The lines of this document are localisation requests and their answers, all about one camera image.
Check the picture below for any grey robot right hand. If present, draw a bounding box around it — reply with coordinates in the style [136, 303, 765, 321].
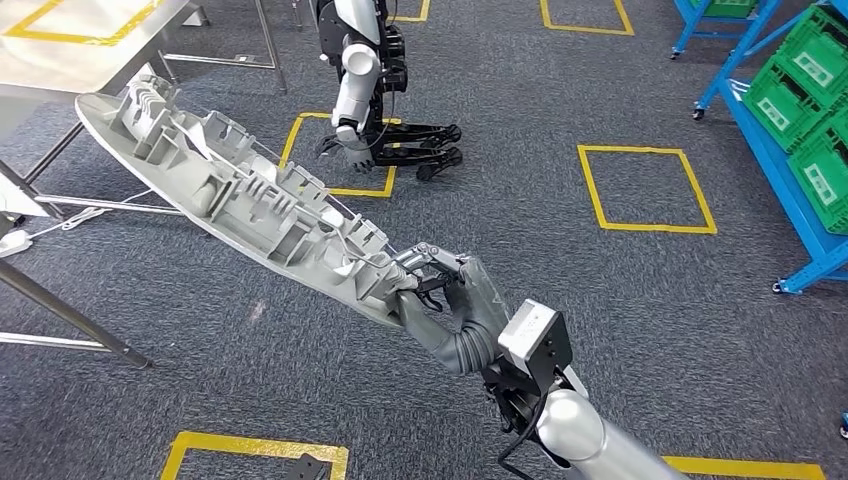
[390, 241, 513, 376]

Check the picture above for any idle humanoid robot hand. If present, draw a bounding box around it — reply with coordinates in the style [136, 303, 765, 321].
[334, 124, 378, 175]

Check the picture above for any grey plastic wheel cover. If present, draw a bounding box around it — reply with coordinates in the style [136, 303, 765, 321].
[74, 72, 420, 331]

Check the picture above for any yellow floor tape square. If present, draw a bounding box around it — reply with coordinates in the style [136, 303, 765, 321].
[539, 0, 635, 36]
[158, 430, 349, 480]
[387, 0, 432, 23]
[278, 112, 402, 199]
[577, 144, 718, 235]
[662, 455, 826, 480]

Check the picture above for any idle humanoid robot body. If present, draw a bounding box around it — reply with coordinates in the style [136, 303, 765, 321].
[313, 0, 464, 184]

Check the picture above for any stainless steel table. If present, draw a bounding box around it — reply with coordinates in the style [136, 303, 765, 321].
[0, 0, 289, 220]

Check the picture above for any white board panel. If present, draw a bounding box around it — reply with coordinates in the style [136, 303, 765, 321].
[0, 173, 51, 220]

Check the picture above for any white power strip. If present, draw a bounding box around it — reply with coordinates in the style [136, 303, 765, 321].
[0, 229, 33, 260]

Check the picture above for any green plastic crate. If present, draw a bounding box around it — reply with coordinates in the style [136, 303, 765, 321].
[775, 5, 848, 111]
[741, 56, 829, 154]
[688, 0, 760, 20]
[788, 109, 848, 236]

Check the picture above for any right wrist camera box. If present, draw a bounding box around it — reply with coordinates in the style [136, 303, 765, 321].
[496, 299, 574, 395]

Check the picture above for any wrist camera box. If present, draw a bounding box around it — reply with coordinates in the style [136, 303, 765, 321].
[284, 452, 331, 480]
[496, 299, 574, 395]

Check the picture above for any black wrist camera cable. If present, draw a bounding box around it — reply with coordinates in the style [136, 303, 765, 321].
[496, 387, 552, 480]

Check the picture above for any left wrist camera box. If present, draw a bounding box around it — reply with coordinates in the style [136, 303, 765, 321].
[284, 452, 331, 480]

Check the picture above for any white power cable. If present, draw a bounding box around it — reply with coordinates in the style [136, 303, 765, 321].
[26, 188, 155, 241]

